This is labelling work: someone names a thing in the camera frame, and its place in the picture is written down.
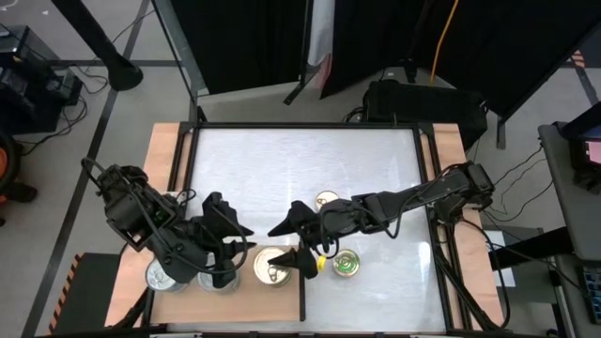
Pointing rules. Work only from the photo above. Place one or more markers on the black equipment rack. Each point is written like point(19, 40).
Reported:
point(28, 94)

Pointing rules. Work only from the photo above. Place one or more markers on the black stand with round base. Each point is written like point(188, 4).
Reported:
point(123, 75)

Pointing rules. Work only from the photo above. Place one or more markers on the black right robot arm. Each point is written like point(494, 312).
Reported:
point(422, 195)

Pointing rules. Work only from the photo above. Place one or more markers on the black mat with orange stripes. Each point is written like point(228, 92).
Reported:
point(89, 296)

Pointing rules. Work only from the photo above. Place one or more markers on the black curtain stand foot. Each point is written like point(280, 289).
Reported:
point(301, 86)

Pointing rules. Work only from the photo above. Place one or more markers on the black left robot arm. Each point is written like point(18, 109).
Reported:
point(136, 216)

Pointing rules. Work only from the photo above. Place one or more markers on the teal can silver pull-tab lid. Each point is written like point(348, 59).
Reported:
point(157, 280)

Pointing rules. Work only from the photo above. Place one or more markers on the grey metal post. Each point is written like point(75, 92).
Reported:
point(180, 49)

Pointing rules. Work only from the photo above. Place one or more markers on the white curtain with pink hem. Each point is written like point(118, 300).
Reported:
point(321, 33)

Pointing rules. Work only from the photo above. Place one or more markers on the silver tuna can green label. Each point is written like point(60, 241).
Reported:
point(206, 281)

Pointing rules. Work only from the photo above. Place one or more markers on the white floor plate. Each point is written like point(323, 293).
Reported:
point(504, 277)

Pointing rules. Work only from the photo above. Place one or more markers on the black equipment case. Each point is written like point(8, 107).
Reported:
point(422, 105)

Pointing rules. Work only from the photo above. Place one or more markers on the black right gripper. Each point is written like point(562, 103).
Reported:
point(338, 220)

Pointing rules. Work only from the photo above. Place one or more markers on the black aluminium table frame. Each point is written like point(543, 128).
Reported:
point(305, 125)

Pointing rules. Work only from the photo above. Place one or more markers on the red white striped marker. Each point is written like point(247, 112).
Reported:
point(577, 58)

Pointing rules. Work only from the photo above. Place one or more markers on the gold salmon can blue label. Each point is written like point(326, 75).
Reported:
point(270, 274)
point(326, 196)
point(346, 263)

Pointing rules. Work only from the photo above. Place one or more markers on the wooden shelf board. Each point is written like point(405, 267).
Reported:
point(272, 305)

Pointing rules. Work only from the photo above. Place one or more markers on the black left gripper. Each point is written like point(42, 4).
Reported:
point(209, 249)

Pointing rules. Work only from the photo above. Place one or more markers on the black crossbar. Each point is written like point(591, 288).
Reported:
point(530, 249)

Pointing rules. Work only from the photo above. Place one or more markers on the black keyboard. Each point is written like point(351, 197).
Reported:
point(592, 291)

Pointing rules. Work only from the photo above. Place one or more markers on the black monitor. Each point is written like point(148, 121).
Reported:
point(587, 136)

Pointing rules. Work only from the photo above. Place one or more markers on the black curtain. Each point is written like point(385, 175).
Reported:
point(244, 42)
point(493, 42)

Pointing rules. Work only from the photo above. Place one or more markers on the orange and black device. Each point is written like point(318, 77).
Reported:
point(4, 162)

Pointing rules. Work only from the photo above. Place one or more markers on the grey side table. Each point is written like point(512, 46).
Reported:
point(570, 202)

